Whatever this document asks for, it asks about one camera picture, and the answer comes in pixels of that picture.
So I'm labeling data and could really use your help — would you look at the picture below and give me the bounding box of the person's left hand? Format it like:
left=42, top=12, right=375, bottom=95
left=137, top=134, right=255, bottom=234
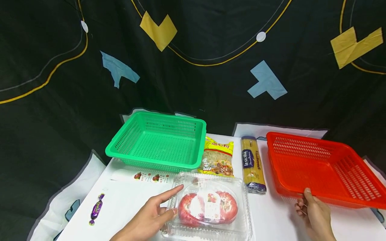
left=128, top=184, right=184, bottom=241

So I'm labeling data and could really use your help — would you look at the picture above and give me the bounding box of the person's right hand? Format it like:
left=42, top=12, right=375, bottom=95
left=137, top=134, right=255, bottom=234
left=295, top=187, right=333, bottom=235

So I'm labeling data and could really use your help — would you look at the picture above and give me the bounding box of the red plastic basket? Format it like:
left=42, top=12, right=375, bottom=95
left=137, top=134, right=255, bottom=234
left=265, top=131, right=386, bottom=210

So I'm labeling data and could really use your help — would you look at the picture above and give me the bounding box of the clear plastic clamshell container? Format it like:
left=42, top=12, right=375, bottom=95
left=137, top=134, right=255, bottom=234
left=160, top=172, right=253, bottom=241

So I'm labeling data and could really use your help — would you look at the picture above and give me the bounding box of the person's right forearm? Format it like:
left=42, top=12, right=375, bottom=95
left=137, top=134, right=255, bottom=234
left=309, top=227, right=337, bottom=241

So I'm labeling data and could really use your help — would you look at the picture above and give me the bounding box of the person's left forearm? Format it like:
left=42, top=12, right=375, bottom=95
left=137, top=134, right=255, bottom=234
left=109, top=225, right=149, bottom=241

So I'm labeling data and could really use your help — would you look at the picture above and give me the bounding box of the clear packet with red print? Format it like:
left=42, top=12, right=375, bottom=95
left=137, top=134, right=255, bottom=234
left=110, top=169, right=179, bottom=184

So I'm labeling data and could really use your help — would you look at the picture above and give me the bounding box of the red round fruit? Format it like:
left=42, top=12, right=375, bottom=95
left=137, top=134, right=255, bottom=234
left=214, top=191, right=239, bottom=224
left=178, top=193, right=206, bottom=227

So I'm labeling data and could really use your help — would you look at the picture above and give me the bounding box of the purple wrapped candy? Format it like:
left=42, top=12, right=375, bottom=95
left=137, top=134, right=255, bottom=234
left=88, top=193, right=106, bottom=226

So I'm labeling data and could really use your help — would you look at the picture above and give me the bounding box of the green plastic basket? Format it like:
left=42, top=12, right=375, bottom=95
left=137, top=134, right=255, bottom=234
left=105, top=111, right=207, bottom=173

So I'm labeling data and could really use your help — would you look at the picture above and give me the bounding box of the spaghetti packet with blue label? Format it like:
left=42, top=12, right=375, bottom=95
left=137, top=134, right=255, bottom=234
left=241, top=136, right=267, bottom=194

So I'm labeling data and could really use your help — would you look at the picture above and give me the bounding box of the yellow macaroni packet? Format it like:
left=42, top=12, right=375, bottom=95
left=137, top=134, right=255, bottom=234
left=198, top=136, right=235, bottom=177

